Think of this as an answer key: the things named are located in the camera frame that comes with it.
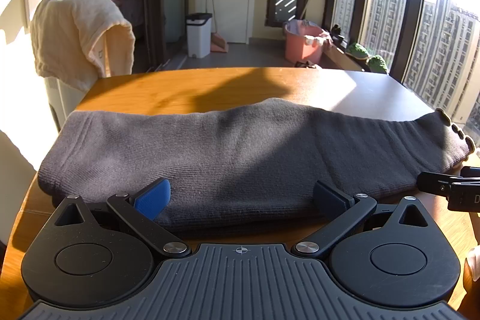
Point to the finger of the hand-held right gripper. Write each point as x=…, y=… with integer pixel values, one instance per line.
x=471, y=172
x=433, y=184

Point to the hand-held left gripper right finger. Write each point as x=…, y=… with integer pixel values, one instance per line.
x=330, y=199

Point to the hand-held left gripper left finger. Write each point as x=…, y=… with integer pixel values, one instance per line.
x=152, y=199

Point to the dark grey knit garment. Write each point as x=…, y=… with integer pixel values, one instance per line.
x=240, y=162

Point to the person's right hand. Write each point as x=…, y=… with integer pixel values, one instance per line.
x=474, y=265

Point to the white floor appliance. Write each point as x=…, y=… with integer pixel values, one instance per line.
x=62, y=98

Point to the wooden window ledge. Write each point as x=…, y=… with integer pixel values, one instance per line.
x=343, y=61

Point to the pink plastic bucket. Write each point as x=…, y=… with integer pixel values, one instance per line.
x=300, y=48

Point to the dark object on windowsill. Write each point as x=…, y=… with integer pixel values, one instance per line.
x=336, y=33

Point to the pink dustpan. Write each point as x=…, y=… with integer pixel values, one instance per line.
x=219, y=44

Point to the white trash bin black lid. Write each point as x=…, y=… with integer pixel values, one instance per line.
x=198, y=37

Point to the cream towel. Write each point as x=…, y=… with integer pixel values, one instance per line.
x=75, y=31

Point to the bed with pink bedding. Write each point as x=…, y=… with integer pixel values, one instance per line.
x=127, y=9

